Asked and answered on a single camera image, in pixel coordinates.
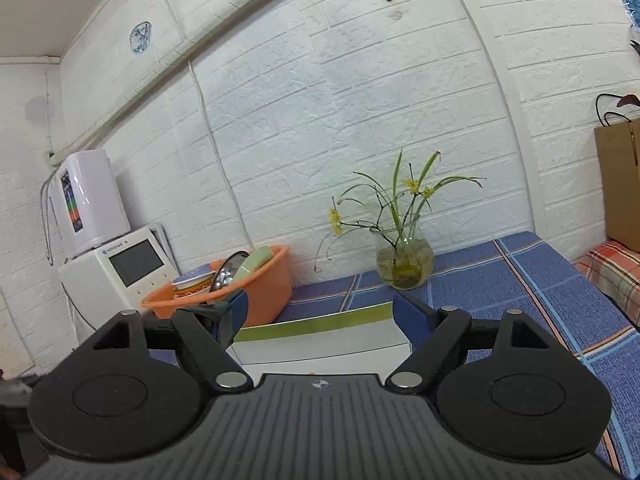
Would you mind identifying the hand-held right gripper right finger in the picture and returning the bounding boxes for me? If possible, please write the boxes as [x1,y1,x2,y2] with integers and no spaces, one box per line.
[385,291,551,393]

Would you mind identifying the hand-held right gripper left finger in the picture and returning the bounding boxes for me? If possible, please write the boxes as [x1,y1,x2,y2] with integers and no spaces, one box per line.
[92,291,251,392]

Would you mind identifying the green cardboard box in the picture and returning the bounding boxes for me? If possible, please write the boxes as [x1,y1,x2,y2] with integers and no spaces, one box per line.
[232,302,414,376]

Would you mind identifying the orange plastic basin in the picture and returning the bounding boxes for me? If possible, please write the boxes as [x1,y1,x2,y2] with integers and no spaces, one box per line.
[141,245,293,329]

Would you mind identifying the glass pot lid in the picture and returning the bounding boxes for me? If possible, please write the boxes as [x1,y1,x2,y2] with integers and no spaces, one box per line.
[210,251,250,293]

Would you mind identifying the round glass vase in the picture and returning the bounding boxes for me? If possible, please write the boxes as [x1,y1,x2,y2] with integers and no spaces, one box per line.
[376,232,435,291]

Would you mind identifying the light green bowl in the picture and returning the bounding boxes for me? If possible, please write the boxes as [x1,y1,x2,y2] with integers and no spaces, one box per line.
[227,247,273,291]

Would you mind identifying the instant noodle cup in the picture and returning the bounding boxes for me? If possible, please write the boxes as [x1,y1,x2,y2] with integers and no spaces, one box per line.
[172,270,217,302]

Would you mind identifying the blue plaid tablecloth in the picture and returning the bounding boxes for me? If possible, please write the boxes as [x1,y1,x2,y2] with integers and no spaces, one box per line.
[145,231,640,480]

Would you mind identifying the yellow-flowered plant stems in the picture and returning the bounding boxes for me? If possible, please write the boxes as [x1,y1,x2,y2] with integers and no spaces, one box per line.
[314,149,487,273]

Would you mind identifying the white appliance with screen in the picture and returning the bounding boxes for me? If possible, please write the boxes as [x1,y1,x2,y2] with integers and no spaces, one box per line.
[57,225,178,346]

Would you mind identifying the white water purifier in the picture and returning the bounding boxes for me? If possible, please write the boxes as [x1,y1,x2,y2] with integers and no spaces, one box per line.
[52,150,132,261]

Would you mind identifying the orange plaid cloth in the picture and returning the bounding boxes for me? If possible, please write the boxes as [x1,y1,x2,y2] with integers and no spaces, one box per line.
[575,240,640,326]

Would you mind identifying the brown paper bag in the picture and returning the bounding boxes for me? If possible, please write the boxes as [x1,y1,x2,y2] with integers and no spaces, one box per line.
[594,92,640,253]

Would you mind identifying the white wall cable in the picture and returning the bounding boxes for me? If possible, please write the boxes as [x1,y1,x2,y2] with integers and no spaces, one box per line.
[159,0,247,251]

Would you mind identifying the corrugated metal hose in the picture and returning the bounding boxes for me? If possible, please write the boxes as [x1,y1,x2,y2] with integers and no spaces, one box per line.
[40,180,57,266]

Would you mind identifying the white wall conduit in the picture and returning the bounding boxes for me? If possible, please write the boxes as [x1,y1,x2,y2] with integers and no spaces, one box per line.
[47,0,306,167]

